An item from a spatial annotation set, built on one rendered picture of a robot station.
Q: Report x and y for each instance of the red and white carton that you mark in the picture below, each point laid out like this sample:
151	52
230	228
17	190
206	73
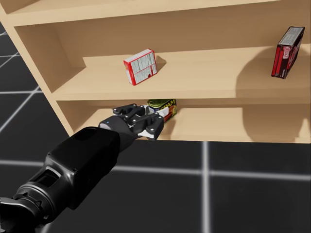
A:
141	66

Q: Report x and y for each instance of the green and blue rectangular can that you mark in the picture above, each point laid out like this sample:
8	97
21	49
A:
170	110

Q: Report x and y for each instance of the pale wooden shelf unit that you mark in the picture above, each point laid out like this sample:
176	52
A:
194	77

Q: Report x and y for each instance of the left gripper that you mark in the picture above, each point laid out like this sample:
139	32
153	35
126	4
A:
115	123

